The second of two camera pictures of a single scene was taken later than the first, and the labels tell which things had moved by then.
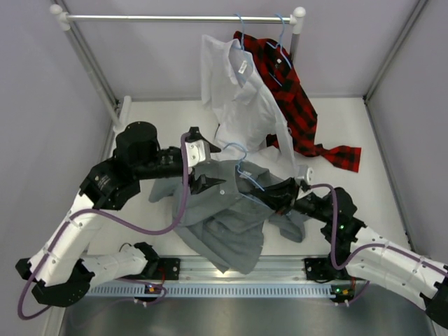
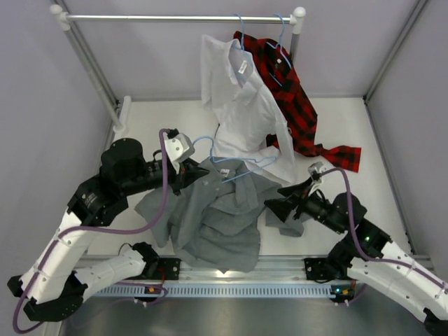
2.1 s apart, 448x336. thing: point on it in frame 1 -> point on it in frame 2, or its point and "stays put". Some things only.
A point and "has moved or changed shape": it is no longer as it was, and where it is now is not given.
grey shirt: (227, 221) has moved or changed shape
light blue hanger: (239, 162) -> (236, 160)
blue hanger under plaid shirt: (280, 46) stays put
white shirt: (245, 108) stays put
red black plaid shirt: (298, 108) stays put
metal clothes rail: (64, 17) stays put
